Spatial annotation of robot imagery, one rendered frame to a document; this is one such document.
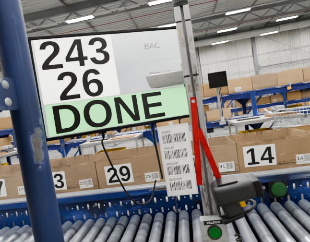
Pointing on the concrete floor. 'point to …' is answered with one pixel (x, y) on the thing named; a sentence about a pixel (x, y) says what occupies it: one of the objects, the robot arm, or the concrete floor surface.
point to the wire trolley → (290, 117)
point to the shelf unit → (25, 119)
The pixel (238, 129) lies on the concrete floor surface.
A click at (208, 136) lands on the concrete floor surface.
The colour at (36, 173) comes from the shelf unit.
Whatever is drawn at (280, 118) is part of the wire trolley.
